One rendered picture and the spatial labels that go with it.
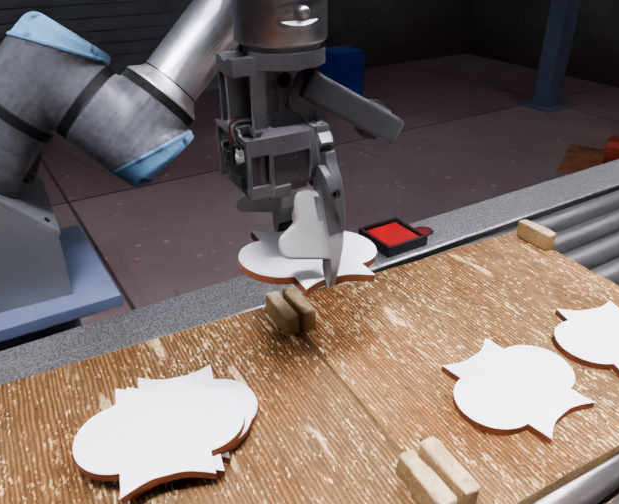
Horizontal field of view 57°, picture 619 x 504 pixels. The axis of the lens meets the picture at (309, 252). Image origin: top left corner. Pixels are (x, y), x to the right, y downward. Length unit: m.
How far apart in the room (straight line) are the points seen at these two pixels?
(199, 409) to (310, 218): 0.20
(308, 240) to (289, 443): 0.18
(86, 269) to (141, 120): 0.28
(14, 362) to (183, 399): 0.24
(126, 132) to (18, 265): 0.24
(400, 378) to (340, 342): 0.08
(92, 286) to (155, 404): 0.40
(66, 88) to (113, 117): 0.07
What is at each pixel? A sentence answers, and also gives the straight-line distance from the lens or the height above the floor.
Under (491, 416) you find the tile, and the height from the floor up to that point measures 0.94.
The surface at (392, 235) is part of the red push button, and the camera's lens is 0.89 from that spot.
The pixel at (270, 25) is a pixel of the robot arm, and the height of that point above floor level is 1.28.
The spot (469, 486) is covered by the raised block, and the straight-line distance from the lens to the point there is 0.50.
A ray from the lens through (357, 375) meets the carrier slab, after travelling 0.61.
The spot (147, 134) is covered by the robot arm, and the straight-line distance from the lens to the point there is 0.82.
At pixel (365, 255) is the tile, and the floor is 1.06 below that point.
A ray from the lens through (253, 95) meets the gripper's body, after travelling 0.47.
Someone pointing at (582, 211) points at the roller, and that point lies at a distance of 1.09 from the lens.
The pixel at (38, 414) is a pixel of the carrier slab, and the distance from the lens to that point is 0.63.
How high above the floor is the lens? 1.34
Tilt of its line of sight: 30 degrees down
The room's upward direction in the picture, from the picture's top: straight up
